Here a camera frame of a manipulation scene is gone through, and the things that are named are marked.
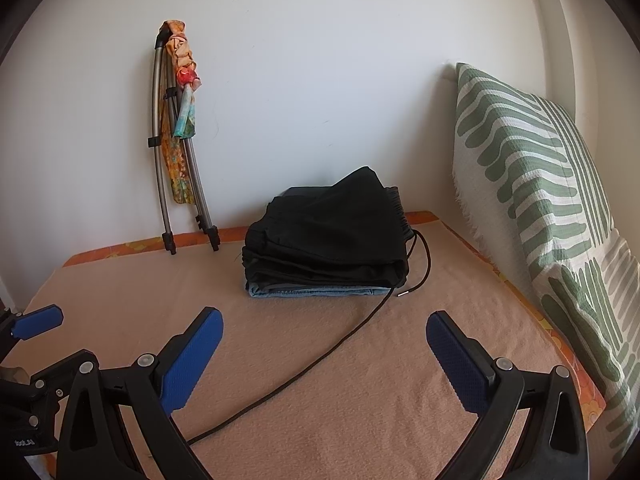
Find black pants with yellow print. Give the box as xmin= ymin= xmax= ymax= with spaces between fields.
xmin=241 ymin=165 xmax=416 ymax=288

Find colourful knotted scarf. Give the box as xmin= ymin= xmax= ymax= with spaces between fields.
xmin=160 ymin=20 xmax=203 ymax=206

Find pink blanket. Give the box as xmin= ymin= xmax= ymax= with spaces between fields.
xmin=10 ymin=220 xmax=592 ymax=480

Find black drawstring cord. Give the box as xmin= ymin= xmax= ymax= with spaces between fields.
xmin=187 ymin=230 xmax=432 ymax=445

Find folded grey pants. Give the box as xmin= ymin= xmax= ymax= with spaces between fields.
xmin=279 ymin=186 xmax=342 ymax=202

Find grey folded tripod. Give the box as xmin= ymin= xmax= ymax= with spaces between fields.
xmin=147 ymin=32 xmax=221 ymax=256

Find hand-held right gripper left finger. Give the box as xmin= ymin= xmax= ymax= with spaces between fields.
xmin=57 ymin=306 xmax=224 ymax=480

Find green and white patterned pillow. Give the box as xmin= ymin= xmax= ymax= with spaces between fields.
xmin=452 ymin=62 xmax=636 ymax=466

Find bed with pink cover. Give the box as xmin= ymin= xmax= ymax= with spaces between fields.
xmin=62 ymin=210 xmax=608 ymax=431

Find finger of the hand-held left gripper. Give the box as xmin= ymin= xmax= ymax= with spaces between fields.
xmin=0 ymin=304 xmax=65 ymax=361
xmin=30 ymin=350 xmax=98 ymax=397

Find folded blue jeans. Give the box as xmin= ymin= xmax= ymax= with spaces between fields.
xmin=244 ymin=280 xmax=394 ymax=301

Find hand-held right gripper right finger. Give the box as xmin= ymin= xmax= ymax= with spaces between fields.
xmin=425 ymin=310 xmax=591 ymax=480

